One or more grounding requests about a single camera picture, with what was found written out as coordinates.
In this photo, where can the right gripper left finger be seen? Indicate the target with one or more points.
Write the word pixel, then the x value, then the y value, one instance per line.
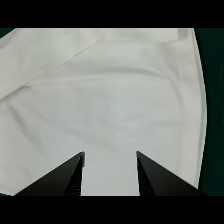
pixel 65 180

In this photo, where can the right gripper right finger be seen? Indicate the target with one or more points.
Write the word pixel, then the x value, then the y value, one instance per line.
pixel 156 181

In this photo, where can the white T-shirt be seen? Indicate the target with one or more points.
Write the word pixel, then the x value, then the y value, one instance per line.
pixel 113 100

